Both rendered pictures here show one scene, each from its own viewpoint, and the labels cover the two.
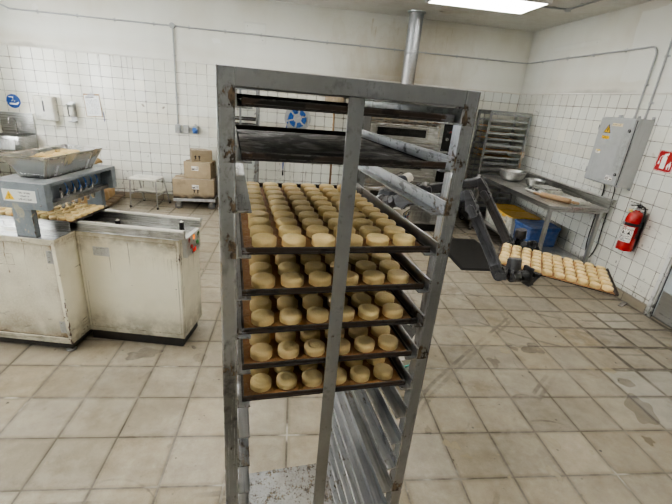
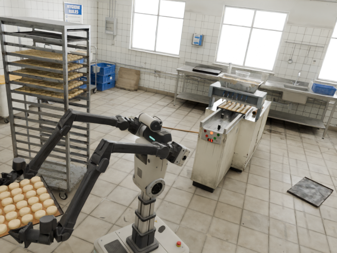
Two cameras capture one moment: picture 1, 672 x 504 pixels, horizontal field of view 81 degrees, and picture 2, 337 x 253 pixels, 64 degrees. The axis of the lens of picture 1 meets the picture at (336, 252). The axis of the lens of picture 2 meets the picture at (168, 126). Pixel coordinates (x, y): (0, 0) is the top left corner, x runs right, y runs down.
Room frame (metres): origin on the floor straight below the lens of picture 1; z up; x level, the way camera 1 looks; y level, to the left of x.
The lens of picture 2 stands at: (3.31, -1.84, 2.01)
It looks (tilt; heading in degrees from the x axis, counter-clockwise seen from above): 22 degrees down; 115
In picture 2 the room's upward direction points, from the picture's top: 7 degrees clockwise
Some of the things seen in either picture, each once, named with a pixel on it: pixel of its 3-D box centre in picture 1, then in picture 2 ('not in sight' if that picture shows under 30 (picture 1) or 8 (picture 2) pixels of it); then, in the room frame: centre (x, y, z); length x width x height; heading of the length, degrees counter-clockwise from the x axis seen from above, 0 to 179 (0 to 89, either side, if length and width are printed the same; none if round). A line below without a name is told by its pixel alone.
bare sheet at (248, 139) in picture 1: (318, 142); (47, 36); (1.05, 0.07, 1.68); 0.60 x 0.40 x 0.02; 16
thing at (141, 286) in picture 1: (144, 279); (216, 149); (2.57, 1.37, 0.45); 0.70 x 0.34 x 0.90; 89
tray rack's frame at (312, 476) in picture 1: (302, 377); (51, 110); (1.05, 0.07, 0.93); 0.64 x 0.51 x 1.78; 16
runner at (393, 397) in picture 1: (363, 341); (39, 104); (1.11, -0.12, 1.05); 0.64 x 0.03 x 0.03; 16
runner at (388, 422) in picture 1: (360, 364); (39, 113); (1.11, -0.12, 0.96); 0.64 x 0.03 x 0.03; 16
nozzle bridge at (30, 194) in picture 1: (63, 196); (235, 100); (2.58, 1.88, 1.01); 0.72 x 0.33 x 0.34; 179
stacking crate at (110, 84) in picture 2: not in sight; (102, 84); (-1.34, 3.77, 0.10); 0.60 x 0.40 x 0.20; 95
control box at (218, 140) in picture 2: (191, 242); (211, 135); (2.57, 1.01, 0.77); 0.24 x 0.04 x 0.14; 179
